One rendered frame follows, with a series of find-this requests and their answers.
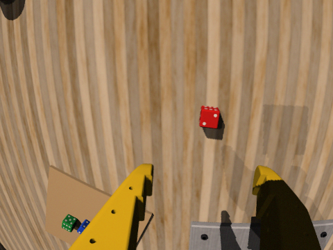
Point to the tan flat mat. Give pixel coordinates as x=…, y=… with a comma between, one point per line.
x=67, y=194

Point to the blue die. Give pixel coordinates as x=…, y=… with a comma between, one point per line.
x=83, y=226

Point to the red die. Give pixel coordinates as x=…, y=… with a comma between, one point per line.
x=209, y=117

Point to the green die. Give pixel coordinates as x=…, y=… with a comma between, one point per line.
x=69, y=223

